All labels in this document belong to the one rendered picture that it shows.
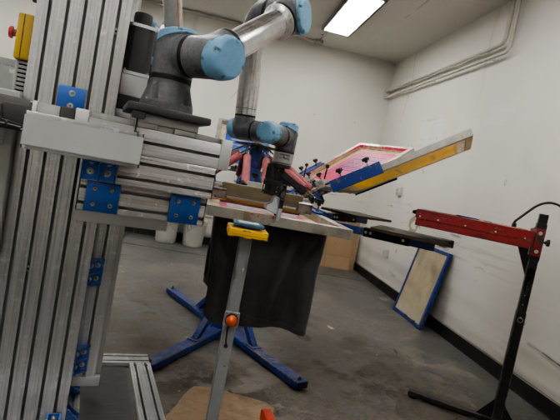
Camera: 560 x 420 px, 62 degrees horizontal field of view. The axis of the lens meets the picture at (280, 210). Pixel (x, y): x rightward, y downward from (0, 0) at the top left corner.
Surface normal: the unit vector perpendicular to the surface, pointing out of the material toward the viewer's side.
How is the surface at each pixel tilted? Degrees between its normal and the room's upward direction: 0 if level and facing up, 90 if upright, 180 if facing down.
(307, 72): 90
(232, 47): 94
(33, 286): 90
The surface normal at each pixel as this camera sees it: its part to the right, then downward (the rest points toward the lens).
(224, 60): 0.79, 0.26
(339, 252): 0.18, -0.11
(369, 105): 0.15, 0.11
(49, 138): 0.38, 0.15
